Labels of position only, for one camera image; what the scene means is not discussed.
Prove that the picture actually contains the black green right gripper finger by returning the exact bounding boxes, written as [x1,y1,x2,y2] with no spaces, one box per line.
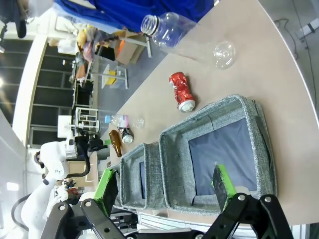
[201,163,295,239]

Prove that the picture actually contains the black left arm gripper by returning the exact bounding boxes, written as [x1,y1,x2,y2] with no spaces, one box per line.
[41,135,126,239]

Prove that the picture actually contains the dark crushed drink can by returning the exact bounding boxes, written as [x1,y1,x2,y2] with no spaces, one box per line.
[117,126,135,145]

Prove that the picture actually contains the small grey fabric basket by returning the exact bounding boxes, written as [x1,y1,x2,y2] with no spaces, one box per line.
[119,142,168,210]

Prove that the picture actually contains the large grey fabric basket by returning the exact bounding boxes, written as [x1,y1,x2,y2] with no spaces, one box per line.
[159,94,278,217]

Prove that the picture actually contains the crushed red cola can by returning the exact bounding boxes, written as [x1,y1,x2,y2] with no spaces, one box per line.
[168,71,196,114]

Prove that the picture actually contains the brown glass bottle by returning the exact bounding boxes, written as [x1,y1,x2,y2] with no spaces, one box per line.
[109,129,123,158]

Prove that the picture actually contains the small bottle with pink label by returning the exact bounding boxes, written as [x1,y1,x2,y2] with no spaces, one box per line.
[104,114,146,129]

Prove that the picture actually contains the cardboard box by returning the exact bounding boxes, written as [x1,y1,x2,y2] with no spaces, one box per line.
[114,37,146,66]

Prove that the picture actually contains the pile of colourful clothes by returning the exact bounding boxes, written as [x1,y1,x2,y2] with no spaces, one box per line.
[74,26,119,80]

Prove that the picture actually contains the large clear plastic bottle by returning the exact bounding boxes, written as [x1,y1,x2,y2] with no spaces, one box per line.
[141,11,236,70]

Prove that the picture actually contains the person in blue clothing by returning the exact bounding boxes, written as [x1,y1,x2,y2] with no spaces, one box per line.
[53,0,215,33]

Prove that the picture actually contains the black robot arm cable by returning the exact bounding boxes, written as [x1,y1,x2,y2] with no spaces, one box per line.
[66,146,91,179]

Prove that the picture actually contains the white wire shelf rack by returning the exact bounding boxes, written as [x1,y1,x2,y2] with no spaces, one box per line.
[74,107,101,133]

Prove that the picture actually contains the white frame side table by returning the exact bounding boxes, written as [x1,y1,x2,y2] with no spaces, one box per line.
[100,64,129,90]

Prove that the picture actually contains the white table leg frame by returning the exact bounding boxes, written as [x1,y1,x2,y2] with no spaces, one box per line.
[121,34,153,59]

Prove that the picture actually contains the black floor cable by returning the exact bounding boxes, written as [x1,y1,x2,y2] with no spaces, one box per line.
[273,0,315,84]

